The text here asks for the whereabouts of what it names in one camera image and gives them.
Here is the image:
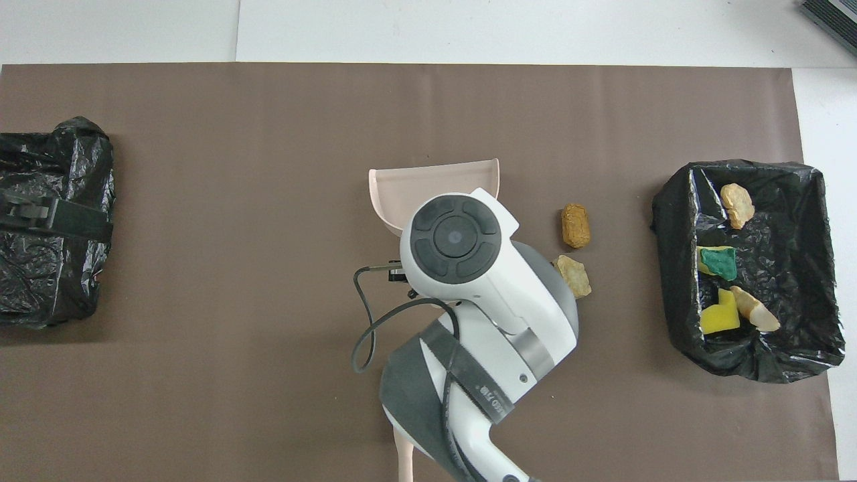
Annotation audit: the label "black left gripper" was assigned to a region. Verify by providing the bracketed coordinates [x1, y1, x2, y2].
[0, 189, 113, 240]

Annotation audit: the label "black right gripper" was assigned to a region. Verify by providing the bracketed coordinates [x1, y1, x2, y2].
[390, 263, 419, 299]

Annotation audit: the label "pale pink plastic dustpan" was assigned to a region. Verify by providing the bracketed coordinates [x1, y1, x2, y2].
[368, 158, 501, 236]

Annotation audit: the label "beige rock-like bread chunk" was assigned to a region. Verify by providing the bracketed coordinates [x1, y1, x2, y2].
[554, 255, 593, 299]

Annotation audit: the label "brown fried croquette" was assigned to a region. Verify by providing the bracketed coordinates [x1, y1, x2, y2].
[560, 204, 592, 249]

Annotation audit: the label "beige hand brush black bristles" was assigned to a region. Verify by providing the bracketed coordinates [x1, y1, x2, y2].
[394, 428, 416, 482]

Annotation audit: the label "large yellow-green sponge piece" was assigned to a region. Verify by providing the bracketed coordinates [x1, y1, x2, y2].
[696, 246, 737, 280]

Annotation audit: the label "plain yellow sponge piece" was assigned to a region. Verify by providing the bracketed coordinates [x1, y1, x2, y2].
[700, 288, 741, 335]

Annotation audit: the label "orange striped croissant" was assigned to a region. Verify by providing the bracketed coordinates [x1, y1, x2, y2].
[720, 183, 756, 230]
[730, 286, 781, 333]

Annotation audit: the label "bin lined with black bag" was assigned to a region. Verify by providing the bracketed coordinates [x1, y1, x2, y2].
[651, 159, 846, 384]
[0, 116, 116, 329]

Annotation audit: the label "brown paper table mat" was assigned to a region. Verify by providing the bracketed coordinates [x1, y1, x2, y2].
[0, 63, 840, 482]

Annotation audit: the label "dark grey ribbed object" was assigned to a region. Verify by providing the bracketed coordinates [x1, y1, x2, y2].
[800, 0, 857, 39]

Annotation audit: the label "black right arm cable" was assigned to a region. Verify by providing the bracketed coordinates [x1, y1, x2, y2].
[352, 264, 483, 482]

